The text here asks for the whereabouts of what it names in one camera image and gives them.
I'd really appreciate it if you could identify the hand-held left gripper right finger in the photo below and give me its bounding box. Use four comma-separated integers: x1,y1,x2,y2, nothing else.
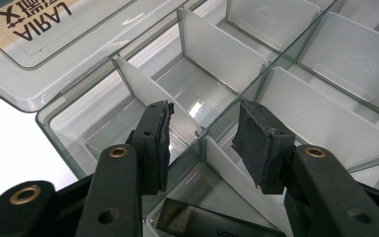
231,100,379,237

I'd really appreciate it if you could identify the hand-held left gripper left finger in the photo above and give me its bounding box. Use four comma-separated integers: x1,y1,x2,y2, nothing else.
74,100,176,237

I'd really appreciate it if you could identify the black usb stick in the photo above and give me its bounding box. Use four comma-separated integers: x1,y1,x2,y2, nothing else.
155,197,288,237

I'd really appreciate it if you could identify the clear grey compartment box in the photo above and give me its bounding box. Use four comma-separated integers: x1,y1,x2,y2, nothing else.
0,0,379,237

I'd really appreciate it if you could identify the white board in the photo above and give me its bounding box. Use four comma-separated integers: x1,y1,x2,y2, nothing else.
0,84,81,219

